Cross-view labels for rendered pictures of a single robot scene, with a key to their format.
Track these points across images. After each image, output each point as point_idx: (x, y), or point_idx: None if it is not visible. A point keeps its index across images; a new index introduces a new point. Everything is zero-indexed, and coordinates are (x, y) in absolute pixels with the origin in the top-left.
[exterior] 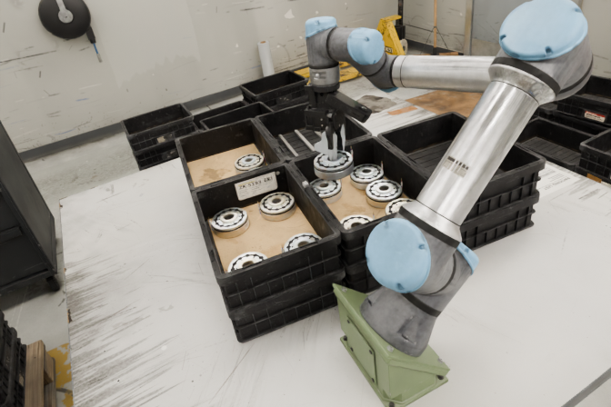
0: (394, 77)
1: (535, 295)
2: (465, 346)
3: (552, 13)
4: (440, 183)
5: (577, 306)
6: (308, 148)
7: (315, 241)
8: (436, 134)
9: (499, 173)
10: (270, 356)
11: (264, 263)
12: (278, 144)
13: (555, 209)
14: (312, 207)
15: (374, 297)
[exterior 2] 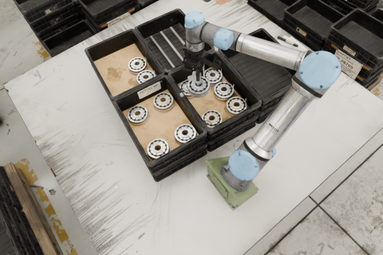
0: (237, 49)
1: (297, 144)
2: (264, 174)
3: (325, 66)
4: (265, 136)
5: (315, 149)
6: (172, 49)
7: (195, 137)
8: None
9: (285, 73)
10: (172, 187)
11: (170, 153)
12: (157, 57)
13: None
14: (187, 110)
15: (226, 167)
